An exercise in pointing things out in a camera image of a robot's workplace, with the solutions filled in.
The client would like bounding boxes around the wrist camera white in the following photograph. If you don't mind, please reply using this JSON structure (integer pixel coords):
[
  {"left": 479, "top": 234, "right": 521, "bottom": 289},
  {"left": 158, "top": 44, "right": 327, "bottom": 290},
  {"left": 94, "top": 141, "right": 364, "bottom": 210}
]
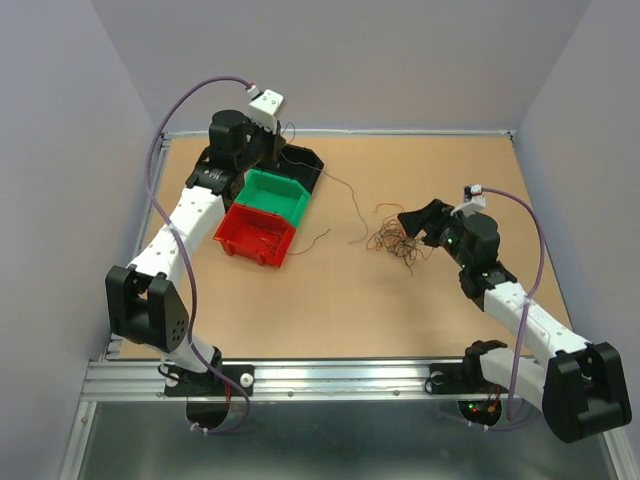
[
  {"left": 450, "top": 184, "right": 486, "bottom": 217},
  {"left": 247, "top": 85, "right": 286, "bottom": 133}
]

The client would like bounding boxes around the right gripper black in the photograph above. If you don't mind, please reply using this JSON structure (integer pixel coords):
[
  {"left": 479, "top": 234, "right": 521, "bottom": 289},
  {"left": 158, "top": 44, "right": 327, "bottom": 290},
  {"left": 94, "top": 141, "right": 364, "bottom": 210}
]
[{"left": 394, "top": 199, "right": 472, "bottom": 269}]

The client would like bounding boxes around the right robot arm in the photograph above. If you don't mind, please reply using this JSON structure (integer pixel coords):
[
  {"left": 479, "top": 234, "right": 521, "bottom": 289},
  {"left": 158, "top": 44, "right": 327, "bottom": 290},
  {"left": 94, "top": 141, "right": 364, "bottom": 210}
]
[{"left": 398, "top": 196, "right": 632, "bottom": 443}]

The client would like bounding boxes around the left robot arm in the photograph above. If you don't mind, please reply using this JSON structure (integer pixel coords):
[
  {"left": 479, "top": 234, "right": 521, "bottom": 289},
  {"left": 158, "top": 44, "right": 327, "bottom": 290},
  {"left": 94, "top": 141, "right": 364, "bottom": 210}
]
[{"left": 105, "top": 110, "right": 285, "bottom": 394}]

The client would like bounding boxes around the red plastic bin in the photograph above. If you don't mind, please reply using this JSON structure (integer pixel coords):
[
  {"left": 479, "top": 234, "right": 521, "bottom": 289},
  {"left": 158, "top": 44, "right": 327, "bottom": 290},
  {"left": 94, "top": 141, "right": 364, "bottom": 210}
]
[{"left": 214, "top": 203, "right": 296, "bottom": 268}]

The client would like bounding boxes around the green plastic bin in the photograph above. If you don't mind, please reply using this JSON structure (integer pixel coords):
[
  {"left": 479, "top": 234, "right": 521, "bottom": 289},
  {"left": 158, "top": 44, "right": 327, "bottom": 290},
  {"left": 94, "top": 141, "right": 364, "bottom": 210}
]
[{"left": 235, "top": 169, "right": 311, "bottom": 228}]

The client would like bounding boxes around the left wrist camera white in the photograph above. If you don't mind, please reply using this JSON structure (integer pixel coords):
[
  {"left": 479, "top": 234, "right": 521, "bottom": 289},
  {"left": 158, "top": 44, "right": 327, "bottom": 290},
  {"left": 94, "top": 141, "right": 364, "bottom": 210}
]
[{"left": 247, "top": 85, "right": 286, "bottom": 133}]

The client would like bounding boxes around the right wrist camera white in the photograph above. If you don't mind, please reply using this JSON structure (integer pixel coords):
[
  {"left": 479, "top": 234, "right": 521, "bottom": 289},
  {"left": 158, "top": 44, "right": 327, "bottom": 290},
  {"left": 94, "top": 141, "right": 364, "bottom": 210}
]
[{"left": 450, "top": 184, "right": 486, "bottom": 217}]

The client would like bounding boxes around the cable bundle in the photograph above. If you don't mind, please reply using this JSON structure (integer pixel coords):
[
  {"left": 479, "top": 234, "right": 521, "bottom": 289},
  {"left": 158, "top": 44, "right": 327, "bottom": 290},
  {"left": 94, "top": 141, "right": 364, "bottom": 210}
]
[{"left": 367, "top": 202, "right": 441, "bottom": 276}]

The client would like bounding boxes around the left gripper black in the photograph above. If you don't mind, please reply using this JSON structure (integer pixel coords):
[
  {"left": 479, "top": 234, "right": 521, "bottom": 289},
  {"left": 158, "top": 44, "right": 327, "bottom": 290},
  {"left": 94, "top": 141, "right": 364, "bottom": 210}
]
[{"left": 236, "top": 115, "right": 287, "bottom": 172}]

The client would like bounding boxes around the black plastic bin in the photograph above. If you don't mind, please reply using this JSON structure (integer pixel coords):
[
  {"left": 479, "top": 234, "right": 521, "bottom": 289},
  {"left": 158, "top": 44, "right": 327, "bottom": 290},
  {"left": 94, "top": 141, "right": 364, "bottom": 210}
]
[{"left": 276, "top": 145, "right": 324, "bottom": 194}]

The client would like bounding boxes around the aluminium mounting rail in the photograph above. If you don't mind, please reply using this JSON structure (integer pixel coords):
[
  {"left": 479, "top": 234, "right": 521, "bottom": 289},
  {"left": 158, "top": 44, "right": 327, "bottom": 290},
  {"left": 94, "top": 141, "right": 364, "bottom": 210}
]
[{"left": 80, "top": 357, "right": 462, "bottom": 403}]

